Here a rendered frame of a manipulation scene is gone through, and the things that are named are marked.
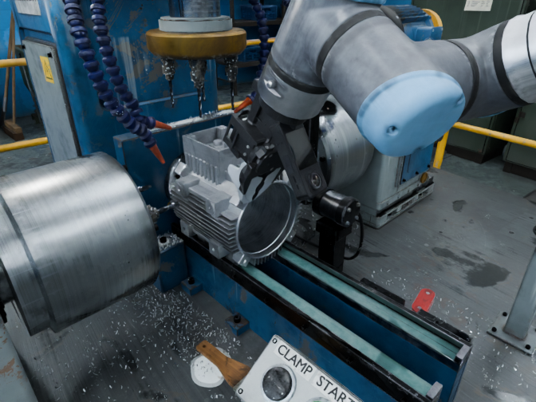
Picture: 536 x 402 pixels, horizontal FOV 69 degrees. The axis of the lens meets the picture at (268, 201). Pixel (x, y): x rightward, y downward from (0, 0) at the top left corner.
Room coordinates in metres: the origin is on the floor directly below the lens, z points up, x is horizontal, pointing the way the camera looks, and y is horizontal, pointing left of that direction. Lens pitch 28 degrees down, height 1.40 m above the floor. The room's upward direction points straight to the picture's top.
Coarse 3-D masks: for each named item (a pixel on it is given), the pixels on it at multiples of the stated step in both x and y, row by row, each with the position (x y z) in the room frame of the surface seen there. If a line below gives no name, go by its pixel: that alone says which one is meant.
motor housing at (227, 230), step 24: (192, 192) 0.67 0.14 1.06; (216, 192) 0.65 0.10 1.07; (264, 192) 0.76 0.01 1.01; (288, 192) 0.69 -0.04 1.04; (192, 216) 0.67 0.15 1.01; (240, 216) 0.59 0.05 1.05; (264, 216) 0.73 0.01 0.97; (288, 216) 0.70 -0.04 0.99; (216, 240) 0.61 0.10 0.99; (240, 240) 0.68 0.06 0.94; (264, 240) 0.68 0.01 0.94
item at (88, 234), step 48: (0, 192) 0.46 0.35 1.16; (48, 192) 0.48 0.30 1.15; (96, 192) 0.51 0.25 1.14; (0, 240) 0.41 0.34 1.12; (48, 240) 0.43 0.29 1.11; (96, 240) 0.46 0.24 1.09; (144, 240) 0.50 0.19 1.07; (0, 288) 0.42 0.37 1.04; (48, 288) 0.40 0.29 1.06; (96, 288) 0.44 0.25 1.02
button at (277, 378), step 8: (272, 368) 0.26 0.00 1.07; (280, 368) 0.26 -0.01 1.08; (264, 376) 0.25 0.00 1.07; (272, 376) 0.25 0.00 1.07; (280, 376) 0.25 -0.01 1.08; (288, 376) 0.25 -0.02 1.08; (264, 384) 0.25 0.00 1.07; (272, 384) 0.25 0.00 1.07; (280, 384) 0.24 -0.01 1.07; (288, 384) 0.24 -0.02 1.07; (264, 392) 0.24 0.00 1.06; (272, 392) 0.24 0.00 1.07; (280, 392) 0.24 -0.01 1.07; (288, 392) 0.24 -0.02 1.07; (280, 400) 0.24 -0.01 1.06
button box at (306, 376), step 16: (272, 352) 0.28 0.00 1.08; (288, 352) 0.27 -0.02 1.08; (256, 368) 0.27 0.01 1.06; (288, 368) 0.26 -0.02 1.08; (304, 368) 0.25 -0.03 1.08; (320, 368) 0.25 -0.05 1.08; (240, 384) 0.26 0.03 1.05; (256, 384) 0.26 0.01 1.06; (304, 384) 0.24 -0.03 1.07; (320, 384) 0.24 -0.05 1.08; (336, 384) 0.23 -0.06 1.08; (256, 400) 0.24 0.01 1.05; (272, 400) 0.24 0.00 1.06; (288, 400) 0.23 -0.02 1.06; (304, 400) 0.23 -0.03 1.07; (320, 400) 0.23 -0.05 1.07; (336, 400) 0.22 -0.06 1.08; (352, 400) 0.22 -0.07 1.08
